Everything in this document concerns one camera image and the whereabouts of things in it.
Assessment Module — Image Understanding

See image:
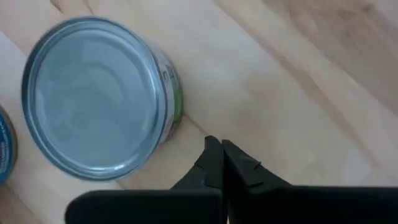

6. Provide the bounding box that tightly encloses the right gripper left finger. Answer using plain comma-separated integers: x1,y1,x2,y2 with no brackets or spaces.
65,135,224,224

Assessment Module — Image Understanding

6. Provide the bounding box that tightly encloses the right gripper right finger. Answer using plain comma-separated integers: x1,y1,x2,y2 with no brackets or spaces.
222,139,398,224

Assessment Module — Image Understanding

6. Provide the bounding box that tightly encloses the gold-top blue salmon can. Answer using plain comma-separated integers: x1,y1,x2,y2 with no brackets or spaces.
0,104,19,185

